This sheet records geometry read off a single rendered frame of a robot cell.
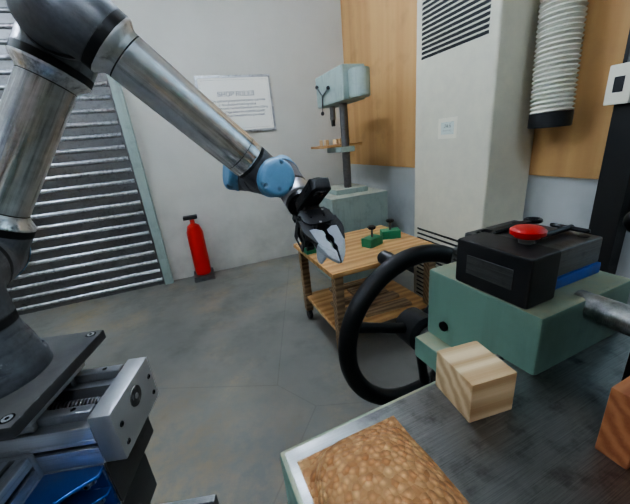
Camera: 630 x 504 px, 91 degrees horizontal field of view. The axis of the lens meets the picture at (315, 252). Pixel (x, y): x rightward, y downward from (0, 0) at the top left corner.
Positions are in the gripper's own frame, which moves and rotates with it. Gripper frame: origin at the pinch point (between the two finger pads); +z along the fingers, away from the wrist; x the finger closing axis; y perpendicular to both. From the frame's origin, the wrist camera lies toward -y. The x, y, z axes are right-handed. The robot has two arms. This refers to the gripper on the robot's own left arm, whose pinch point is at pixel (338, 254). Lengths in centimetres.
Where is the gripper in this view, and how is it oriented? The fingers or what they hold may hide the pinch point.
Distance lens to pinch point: 60.8
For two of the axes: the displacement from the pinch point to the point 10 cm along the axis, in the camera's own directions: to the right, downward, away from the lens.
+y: -1.2, 6.8, 7.3
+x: -9.1, 2.1, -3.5
